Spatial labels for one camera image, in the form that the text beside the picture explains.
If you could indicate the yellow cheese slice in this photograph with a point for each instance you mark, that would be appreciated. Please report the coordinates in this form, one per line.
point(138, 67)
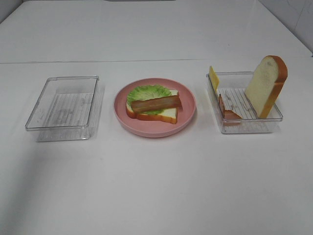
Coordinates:
point(214, 79)

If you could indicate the clear right plastic tray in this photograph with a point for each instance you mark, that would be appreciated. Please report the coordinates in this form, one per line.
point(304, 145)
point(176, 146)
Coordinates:
point(231, 88)

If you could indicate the dark brown bacon strip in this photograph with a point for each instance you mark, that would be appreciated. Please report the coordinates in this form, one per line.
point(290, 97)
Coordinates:
point(172, 101)

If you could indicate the clear left plastic tray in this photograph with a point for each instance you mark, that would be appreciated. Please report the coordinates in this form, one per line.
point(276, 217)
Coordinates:
point(67, 109)

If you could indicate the green lettuce leaf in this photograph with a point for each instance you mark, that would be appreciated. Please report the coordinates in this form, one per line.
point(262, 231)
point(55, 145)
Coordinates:
point(147, 92)

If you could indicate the pink bacon strip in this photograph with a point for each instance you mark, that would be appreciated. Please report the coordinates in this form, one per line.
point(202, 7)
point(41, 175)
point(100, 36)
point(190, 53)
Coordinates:
point(227, 114)

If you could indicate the clear plastic tray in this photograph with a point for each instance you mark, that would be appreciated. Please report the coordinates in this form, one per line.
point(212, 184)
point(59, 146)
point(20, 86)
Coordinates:
point(231, 88)
point(67, 109)

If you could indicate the bread slice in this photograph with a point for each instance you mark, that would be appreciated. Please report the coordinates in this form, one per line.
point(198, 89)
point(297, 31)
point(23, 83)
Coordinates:
point(266, 84)
point(166, 115)

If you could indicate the pink round plate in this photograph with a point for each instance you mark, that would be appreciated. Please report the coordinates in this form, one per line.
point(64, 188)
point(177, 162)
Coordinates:
point(155, 129)

